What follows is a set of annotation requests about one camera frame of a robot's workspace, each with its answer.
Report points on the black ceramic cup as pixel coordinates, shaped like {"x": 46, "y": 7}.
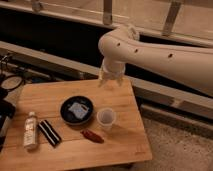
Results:
{"x": 76, "y": 110}

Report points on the dark red object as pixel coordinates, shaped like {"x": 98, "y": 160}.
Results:
{"x": 92, "y": 136}

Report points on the wooden board table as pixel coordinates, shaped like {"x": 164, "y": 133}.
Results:
{"x": 126, "y": 142}

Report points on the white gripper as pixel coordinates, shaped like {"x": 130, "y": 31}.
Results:
{"x": 113, "y": 70}

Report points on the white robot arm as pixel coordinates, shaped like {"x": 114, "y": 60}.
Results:
{"x": 190, "y": 66}

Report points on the round black framed mirror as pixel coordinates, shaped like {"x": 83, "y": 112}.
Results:
{"x": 11, "y": 82}

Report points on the black device at left edge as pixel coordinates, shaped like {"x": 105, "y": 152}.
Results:
{"x": 7, "y": 111}

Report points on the black white striped eraser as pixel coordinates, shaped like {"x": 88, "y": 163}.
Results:
{"x": 49, "y": 132}

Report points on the small clear bottle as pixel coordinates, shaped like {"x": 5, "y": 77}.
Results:
{"x": 30, "y": 132}

